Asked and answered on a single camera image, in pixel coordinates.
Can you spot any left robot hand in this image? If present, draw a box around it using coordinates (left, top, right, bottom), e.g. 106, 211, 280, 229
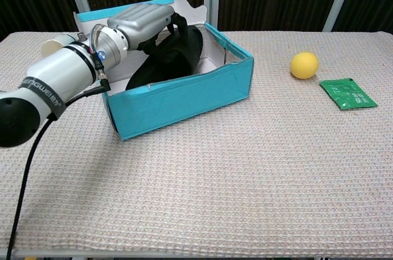
106, 3, 189, 57

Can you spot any light blue cardboard box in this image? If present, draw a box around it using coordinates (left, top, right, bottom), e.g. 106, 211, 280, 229
73, 0, 255, 142

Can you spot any black rounded pouch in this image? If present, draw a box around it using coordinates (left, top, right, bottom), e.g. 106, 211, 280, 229
125, 24, 204, 91

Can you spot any yellow ball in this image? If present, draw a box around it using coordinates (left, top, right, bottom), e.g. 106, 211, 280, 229
290, 52, 320, 81

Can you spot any beige woven tablecloth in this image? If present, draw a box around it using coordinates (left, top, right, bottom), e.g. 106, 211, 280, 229
0, 30, 393, 257

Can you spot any green sachet packet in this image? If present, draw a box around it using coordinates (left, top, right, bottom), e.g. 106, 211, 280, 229
318, 77, 379, 111

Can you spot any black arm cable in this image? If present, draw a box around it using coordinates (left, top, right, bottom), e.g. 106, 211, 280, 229
6, 80, 112, 260

